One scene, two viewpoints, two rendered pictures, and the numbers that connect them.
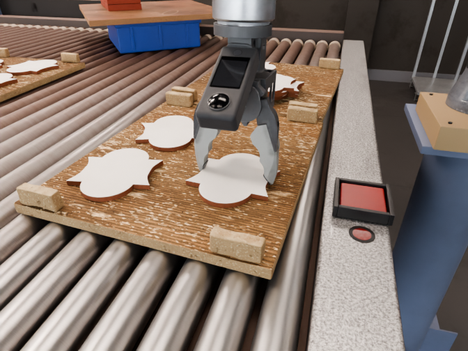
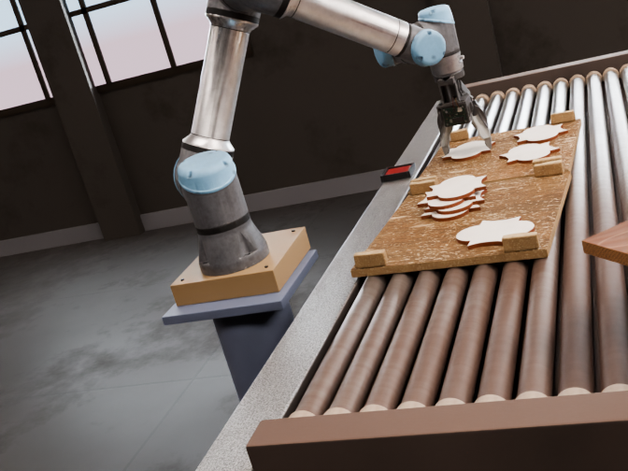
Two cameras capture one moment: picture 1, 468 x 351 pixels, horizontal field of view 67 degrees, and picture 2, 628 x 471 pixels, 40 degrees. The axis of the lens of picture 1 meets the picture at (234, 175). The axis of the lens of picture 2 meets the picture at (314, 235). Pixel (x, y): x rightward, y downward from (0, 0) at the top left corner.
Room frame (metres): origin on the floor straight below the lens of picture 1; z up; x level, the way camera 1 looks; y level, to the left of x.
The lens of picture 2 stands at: (2.48, -0.23, 1.47)
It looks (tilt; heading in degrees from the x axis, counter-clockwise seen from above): 17 degrees down; 185
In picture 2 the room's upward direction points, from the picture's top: 16 degrees counter-clockwise
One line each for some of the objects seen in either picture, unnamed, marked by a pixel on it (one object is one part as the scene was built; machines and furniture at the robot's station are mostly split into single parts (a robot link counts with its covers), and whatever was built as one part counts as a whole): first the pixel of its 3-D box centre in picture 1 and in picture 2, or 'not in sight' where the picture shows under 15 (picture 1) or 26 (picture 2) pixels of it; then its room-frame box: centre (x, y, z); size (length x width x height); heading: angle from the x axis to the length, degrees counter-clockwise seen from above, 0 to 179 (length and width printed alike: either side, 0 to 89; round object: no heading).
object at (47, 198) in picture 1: (40, 196); (563, 117); (0.37, 0.25, 0.95); 0.06 x 0.02 x 0.03; 71
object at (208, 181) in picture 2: not in sight; (211, 187); (0.76, -0.57, 1.09); 0.13 x 0.12 x 0.14; 17
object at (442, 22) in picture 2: not in sight; (437, 32); (0.47, -0.02, 1.24); 0.09 x 0.08 x 0.11; 107
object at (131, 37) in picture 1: (151, 29); not in sight; (1.48, 0.32, 0.97); 0.31 x 0.31 x 0.10; 24
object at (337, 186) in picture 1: (361, 199); (398, 172); (0.40, -0.18, 0.92); 0.08 x 0.08 x 0.02; 74
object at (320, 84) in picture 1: (265, 85); (467, 221); (0.91, -0.08, 0.93); 0.41 x 0.35 x 0.02; 159
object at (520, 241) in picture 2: not in sight; (520, 241); (1.14, -0.03, 0.95); 0.06 x 0.02 x 0.03; 69
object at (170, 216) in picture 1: (199, 158); (499, 156); (0.51, 0.06, 0.93); 0.41 x 0.35 x 0.02; 161
